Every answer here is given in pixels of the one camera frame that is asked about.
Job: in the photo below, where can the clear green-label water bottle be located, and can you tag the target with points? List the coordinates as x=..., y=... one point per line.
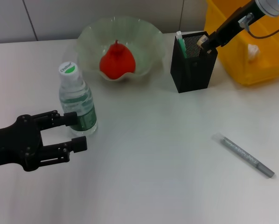
x=74, y=93

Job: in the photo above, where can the black mesh pen holder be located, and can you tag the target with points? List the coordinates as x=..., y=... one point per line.
x=190, y=72

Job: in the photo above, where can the beige barcode eraser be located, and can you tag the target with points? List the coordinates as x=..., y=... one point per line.
x=201, y=40

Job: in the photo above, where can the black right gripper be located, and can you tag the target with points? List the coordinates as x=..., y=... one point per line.
x=235, y=23

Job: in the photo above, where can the red-orange toy orange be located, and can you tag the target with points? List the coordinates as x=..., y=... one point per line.
x=117, y=61

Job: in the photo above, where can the green pen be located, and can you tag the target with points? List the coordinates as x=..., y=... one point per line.
x=182, y=46

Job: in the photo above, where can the yellow plastic bin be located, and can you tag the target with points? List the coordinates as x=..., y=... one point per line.
x=265, y=67

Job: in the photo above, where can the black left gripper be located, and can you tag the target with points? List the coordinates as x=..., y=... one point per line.
x=11, y=144

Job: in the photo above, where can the green glass fruit plate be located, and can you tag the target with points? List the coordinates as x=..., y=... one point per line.
x=144, y=46

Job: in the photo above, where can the grey marker pen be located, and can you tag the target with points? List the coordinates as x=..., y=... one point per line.
x=246, y=158

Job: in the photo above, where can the white paper ball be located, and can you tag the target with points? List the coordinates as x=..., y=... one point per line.
x=253, y=52

